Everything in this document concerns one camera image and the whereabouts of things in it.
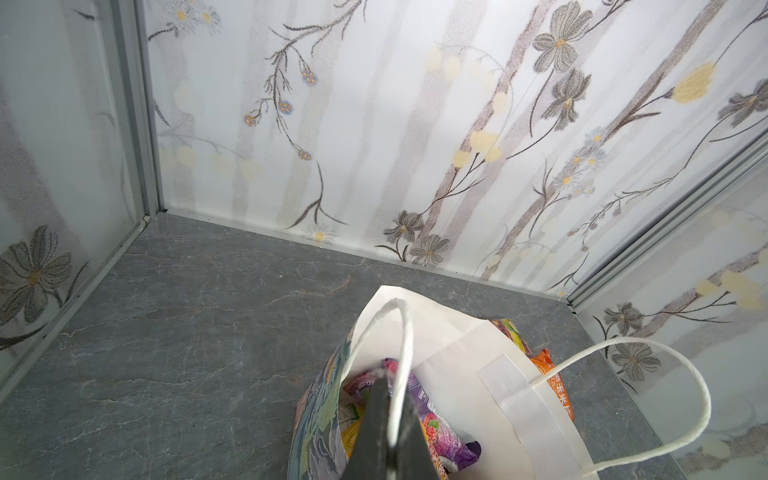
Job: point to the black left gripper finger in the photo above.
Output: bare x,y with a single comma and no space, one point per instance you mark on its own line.
389,446

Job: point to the yellow mango gummy bag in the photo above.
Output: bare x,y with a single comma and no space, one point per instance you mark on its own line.
350,422

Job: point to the purple Fox's candy bag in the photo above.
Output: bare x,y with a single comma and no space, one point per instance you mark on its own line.
448,452

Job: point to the floral white paper bag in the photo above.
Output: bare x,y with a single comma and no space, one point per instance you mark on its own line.
480,381

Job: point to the orange corn chips bag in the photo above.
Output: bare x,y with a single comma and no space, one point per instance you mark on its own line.
545,364

